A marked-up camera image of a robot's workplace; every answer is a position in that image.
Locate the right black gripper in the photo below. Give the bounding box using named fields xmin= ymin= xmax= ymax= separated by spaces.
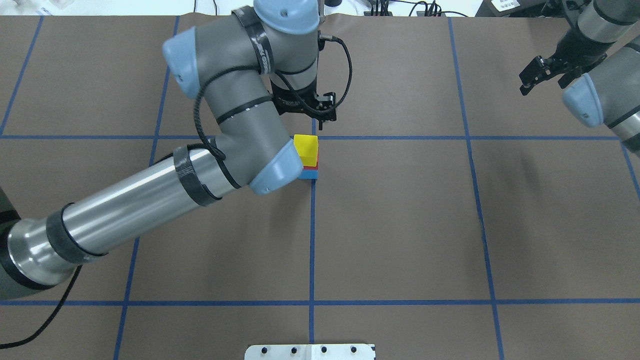
xmin=519 ymin=32 xmax=608 ymax=96

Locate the red cube block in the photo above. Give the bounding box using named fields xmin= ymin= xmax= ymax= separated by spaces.
xmin=302 ymin=158 xmax=319 ymax=171

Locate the yellow cube block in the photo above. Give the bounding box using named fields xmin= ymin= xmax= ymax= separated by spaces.
xmin=293 ymin=134 xmax=319 ymax=168

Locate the blue cube block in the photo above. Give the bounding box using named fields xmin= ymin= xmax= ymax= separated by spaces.
xmin=297 ymin=169 xmax=319 ymax=180

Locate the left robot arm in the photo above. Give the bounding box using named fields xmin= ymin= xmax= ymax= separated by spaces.
xmin=1 ymin=0 xmax=320 ymax=300

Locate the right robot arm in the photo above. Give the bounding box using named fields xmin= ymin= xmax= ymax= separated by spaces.
xmin=519 ymin=0 xmax=640 ymax=155

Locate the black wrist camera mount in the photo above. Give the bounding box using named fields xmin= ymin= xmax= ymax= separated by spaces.
xmin=541 ymin=0 xmax=582 ymax=22

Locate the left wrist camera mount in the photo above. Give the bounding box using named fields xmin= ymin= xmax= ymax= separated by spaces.
xmin=270 ymin=82 xmax=338 ymax=123

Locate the white camera pillar mount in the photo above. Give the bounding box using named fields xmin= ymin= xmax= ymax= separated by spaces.
xmin=244 ymin=343 xmax=377 ymax=360

